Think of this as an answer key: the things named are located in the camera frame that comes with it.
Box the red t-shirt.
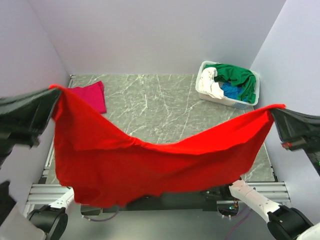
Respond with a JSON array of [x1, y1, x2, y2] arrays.
[[50, 84, 285, 208]]

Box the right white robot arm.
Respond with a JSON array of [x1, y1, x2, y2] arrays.
[[219, 108, 320, 240]]

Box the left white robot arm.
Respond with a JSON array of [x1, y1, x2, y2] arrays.
[[0, 88, 74, 240]]

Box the white plastic laundry basket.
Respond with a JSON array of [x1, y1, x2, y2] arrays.
[[195, 60, 261, 110]]

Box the folded magenta t-shirt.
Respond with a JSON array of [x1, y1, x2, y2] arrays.
[[68, 81, 107, 114]]

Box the blue t-shirt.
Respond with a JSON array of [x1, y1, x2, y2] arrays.
[[220, 82, 248, 102]]

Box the green t-shirt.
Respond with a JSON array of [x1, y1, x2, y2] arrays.
[[204, 63, 256, 104]]

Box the white t-shirt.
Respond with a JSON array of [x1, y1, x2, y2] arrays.
[[198, 67, 225, 100]]

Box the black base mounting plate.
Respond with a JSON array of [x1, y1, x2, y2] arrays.
[[80, 184, 238, 216]]

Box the aluminium frame rail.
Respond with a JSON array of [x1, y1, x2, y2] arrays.
[[26, 182, 290, 205]]

